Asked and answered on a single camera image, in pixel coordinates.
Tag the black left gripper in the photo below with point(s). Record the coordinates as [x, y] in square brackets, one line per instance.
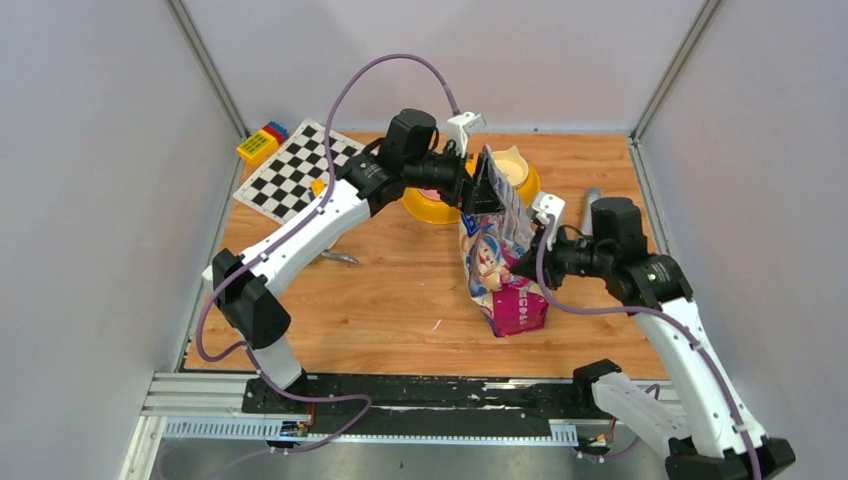
[467, 191]

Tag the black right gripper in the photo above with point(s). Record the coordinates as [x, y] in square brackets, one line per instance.
[527, 265]

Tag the colourful pet food bag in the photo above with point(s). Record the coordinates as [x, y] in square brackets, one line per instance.
[489, 246]

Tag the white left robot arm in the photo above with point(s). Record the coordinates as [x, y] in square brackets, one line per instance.
[246, 287]

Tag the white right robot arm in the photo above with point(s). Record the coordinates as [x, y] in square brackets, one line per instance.
[713, 435]

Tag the yellow double bowl tray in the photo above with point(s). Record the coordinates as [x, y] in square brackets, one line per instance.
[438, 213]

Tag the cream cat-shaped bowl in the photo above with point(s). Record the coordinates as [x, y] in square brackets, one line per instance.
[512, 165]

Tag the pink cat-shaped bowl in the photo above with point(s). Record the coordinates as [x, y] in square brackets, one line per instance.
[430, 194]

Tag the silver microphone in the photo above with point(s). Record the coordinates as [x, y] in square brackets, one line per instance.
[592, 195]

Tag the silver metal hook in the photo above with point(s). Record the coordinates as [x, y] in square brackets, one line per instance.
[339, 257]

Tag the small yellow blue toy block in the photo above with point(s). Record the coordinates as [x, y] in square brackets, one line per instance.
[317, 186]

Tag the black white checkerboard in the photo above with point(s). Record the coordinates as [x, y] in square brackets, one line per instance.
[281, 187]

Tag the yellow red blue toy block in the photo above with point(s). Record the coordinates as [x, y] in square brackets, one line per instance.
[260, 145]

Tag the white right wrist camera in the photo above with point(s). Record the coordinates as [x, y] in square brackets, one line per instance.
[547, 209]

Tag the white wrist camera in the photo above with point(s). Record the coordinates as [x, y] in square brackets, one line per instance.
[461, 127]
[547, 209]

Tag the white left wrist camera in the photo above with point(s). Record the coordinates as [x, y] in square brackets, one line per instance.
[461, 127]

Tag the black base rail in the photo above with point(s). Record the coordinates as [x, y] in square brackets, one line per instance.
[433, 409]

